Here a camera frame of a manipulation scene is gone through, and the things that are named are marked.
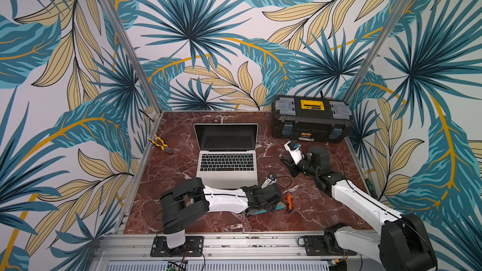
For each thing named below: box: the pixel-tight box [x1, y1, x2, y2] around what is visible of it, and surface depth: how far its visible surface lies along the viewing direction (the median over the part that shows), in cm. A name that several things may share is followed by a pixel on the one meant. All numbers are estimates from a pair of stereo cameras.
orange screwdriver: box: [286, 193, 292, 213], surface depth 85 cm
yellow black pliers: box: [148, 134, 173, 154], surface depth 103 cm
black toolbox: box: [271, 95, 354, 144], surface depth 99 cm
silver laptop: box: [193, 123, 259, 190], surface depth 99 cm
